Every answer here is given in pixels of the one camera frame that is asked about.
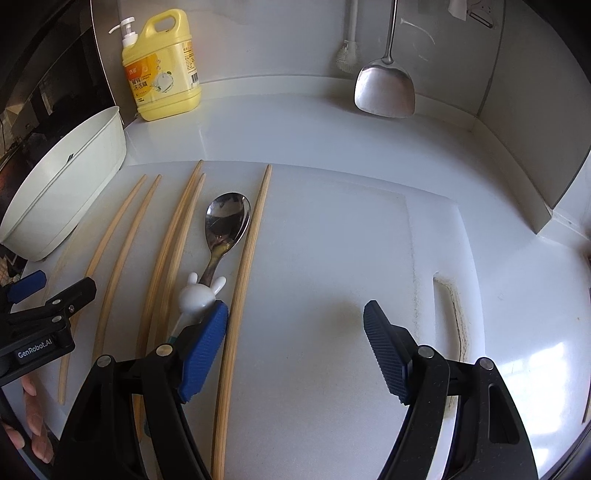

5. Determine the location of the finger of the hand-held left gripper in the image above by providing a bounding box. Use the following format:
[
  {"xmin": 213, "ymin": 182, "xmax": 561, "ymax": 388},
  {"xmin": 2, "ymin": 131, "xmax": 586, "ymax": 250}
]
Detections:
[
  {"xmin": 0, "ymin": 271, "xmax": 48, "ymax": 305},
  {"xmin": 9, "ymin": 276, "xmax": 98, "ymax": 326}
]

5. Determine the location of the white cutting board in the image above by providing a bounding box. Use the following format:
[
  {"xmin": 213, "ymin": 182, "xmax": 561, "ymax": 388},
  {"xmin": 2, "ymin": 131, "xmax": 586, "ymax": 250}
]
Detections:
[{"xmin": 18, "ymin": 159, "xmax": 483, "ymax": 480}]

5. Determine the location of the wooden chopstick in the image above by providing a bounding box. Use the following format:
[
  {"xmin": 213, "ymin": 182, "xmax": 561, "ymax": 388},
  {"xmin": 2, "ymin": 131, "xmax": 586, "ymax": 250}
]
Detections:
[
  {"xmin": 91, "ymin": 174, "xmax": 162, "ymax": 365},
  {"xmin": 211, "ymin": 165, "xmax": 273, "ymax": 480},
  {"xmin": 131, "ymin": 159, "xmax": 205, "ymax": 444},
  {"xmin": 56, "ymin": 174, "xmax": 147, "ymax": 406},
  {"xmin": 150, "ymin": 173, "xmax": 207, "ymax": 347}
]

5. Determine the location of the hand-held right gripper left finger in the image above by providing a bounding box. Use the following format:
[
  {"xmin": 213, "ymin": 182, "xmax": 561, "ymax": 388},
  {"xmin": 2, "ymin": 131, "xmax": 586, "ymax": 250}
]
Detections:
[{"xmin": 59, "ymin": 300, "xmax": 230, "ymax": 480}]

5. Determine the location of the metal spatula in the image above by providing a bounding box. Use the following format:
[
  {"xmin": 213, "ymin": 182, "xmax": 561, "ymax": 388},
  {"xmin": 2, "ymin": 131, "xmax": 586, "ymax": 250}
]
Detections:
[{"xmin": 354, "ymin": 0, "xmax": 416, "ymax": 119}]

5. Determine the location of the white plastic bowl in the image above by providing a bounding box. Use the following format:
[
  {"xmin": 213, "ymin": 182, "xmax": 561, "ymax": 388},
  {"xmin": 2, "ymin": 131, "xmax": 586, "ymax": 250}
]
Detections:
[{"xmin": 0, "ymin": 105, "xmax": 127, "ymax": 261}]

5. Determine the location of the rabbit spoon with teal handle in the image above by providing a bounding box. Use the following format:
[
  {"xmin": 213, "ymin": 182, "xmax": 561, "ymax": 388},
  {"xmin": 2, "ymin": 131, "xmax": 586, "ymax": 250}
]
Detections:
[{"xmin": 168, "ymin": 191, "xmax": 252, "ymax": 344}]

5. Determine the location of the white dish brush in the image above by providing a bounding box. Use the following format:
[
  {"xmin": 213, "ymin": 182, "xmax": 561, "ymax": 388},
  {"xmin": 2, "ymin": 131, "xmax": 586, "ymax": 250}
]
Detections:
[{"xmin": 335, "ymin": 0, "xmax": 362, "ymax": 73}]

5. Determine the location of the person's left hand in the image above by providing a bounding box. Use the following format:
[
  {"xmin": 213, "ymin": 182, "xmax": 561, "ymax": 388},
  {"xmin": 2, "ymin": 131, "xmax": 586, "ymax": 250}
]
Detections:
[{"xmin": 0, "ymin": 374, "xmax": 56, "ymax": 464}]

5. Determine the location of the yellow dish soap bottle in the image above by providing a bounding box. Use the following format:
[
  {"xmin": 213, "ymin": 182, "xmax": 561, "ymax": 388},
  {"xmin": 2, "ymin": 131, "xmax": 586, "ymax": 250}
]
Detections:
[{"xmin": 108, "ymin": 10, "xmax": 203, "ymax": 122}]

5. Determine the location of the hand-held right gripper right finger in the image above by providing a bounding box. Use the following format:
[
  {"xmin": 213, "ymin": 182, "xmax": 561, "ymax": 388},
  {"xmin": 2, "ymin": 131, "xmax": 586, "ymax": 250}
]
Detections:
[{"xmin": 363, "ymin": 300, "xmax": 539, "ymax": 480}]

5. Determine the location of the metal peeler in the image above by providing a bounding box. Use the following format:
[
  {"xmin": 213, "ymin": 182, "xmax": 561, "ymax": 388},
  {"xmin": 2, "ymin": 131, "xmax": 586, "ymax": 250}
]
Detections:
[{"xmin": 466, "ymin": 0, "xmax": 495, "ymax": 29}]

